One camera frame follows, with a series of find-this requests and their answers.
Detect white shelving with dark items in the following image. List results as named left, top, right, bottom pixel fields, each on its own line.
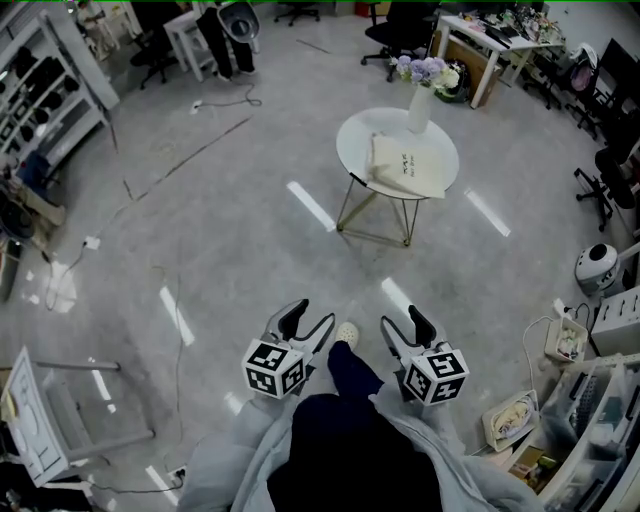
left=0, top=4, right=121, bottom=156

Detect office chair with pink garment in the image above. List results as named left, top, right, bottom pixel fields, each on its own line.
left=564, top=42, right=602, bottom=126

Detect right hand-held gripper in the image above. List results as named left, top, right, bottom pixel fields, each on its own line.
left=380, top=304, right=470, bottom=406

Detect long thin dark red strip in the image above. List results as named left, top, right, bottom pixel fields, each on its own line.
left=124, top=117, right=254, bottom=201

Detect purple and white flower bouquet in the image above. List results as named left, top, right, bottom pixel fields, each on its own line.
left=389, top=55, right=461, bottom=94

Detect white frame cart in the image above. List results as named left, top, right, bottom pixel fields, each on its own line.
left=0, top=344, right=156, bottom=489

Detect person's left forearm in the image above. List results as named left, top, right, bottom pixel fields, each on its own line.
left=229, top=392, right=301, bottom=451

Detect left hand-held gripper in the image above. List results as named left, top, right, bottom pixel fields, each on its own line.
left=242, top=298, right=336, bottom=400

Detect person's right forearm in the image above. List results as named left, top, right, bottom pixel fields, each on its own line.
left=399, top=399, right=469, bottom=451

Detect white rack with clear boxes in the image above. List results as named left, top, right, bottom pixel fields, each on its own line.
left=509, top=352, right=640, bottom=512

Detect cream canvas tote bag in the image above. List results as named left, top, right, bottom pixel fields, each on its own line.
left=366, top=132, right=446, bottom=200

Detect white bin with small items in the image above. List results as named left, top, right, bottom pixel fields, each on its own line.
left=544, top=315, right=589, bottom=362

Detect person's torso in light shirt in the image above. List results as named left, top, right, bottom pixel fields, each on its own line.
left=177, top=399, right=546, bottom=512

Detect person's legs in dark trousers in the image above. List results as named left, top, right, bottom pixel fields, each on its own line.
left=267, top=339, right=481, bottom=512

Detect floor cable with white socket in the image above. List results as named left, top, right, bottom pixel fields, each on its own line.
left=152, top=264, right=190, bottom=490
left=44, top=234, right=102, bottom=311
left=191, top=82, right=264, bottom=116

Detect person's white shoe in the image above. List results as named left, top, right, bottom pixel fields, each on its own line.
left=334, top=322, right=360, bottom=351

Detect round white side table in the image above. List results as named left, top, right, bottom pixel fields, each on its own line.
left=335, top=107, right=460, bottom=249

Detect white drawer cabinet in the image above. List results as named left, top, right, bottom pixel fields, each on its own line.
left=589, top=287, right=640, bottom=359

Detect small white desk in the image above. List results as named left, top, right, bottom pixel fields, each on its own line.
left=163, top=9, right=221, bottom=84

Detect cluttered white desk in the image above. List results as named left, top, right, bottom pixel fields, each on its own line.
left=434, top=14, right=566, bottom=110

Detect white ceramic vase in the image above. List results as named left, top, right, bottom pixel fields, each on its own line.
left=407, top=82, right=434, bottom=135

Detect white bin with cloth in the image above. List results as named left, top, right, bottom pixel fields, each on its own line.
left=482, top=391, right=541, bottom=453

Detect white round appliance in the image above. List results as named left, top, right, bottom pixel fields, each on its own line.
left=573, top=243, right=621, bottom=296

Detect cardboard box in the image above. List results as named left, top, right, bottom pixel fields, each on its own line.
left=442, top=37, right=502, bottom=106

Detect dark bag with green trim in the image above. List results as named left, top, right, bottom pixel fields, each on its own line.
left=439, top=59, right=472, bottom=105

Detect black office chair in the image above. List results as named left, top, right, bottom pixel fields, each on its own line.
left=573, top=144, right=640, bottom=234
left=360, top=0, right=441, bottom=84
left=129, top=29, right=179, bottom=91
left=273, top=0, right=321, bottom=27

